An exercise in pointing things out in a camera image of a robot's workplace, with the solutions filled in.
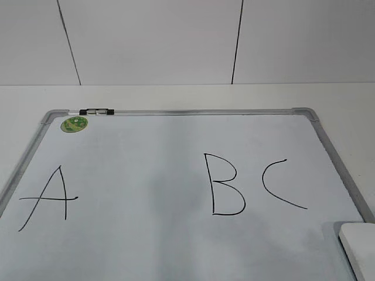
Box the white rectangular board eraser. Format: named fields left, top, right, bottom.
left=339, top=222, right=375, bottom=281

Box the round green magnet sticker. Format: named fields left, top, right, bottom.
left=60, top=116, right=88, bottom=133

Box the white board with grey frame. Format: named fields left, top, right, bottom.
left=1, top=108, right=374, bottom=280

